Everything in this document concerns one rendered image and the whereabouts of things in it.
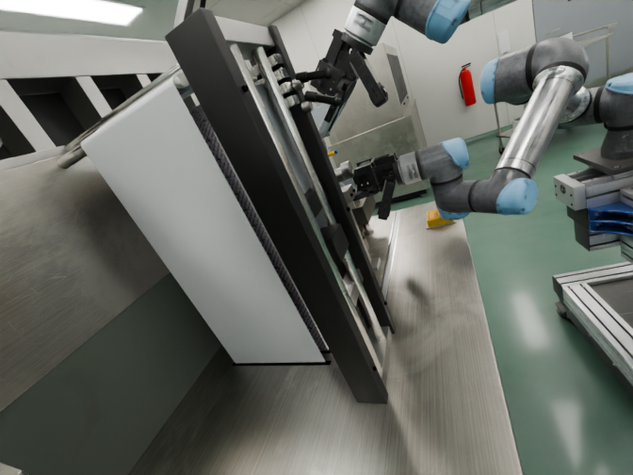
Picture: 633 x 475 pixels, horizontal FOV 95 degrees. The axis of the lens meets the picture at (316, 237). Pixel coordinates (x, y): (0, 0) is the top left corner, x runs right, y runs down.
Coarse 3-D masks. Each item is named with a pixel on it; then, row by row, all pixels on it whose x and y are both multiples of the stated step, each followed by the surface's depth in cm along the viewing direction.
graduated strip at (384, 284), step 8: (392, 232) 94; (392, 240) 89; (392, 248) 85; (392, 256) 81; (384, 264) 79; (392, 264) 78; (384, 272) 76; (384, 280) 73; (384, 288) 70; (384, 296) 67
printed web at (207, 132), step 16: (192, 112) 46; (208, 128) 43; (208, 144) 44; (224, 160) 44; (224, 176) 46; (240, 192) 46; (256, 224) 49; (272, 256) 51; (288, 272) 52; (288, 288) 54; (304, 304) 55; (304, 320) 57; (320, 336) 58
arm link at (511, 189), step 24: (552, 48) 67; (576, 48) 64; (552, 72) 65; (576, 72) 63; (552, 96) 63; (528, 120) 64; (552, 120) 62; (528, 144) 61; (504, 168) 62; (528, 168) 61; (480, 192) 64; (504, 192) 59; (528, 192) 58
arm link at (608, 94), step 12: (612, 84) 88; (624, 84) 85; (600, 96) 91; (612, 96) 89; (624, 96) 86; (600, 108) 92; (612, 108) 90; (624, 108) 88; (600, 120) 94; (612, 120) 92; (624, 120) 89
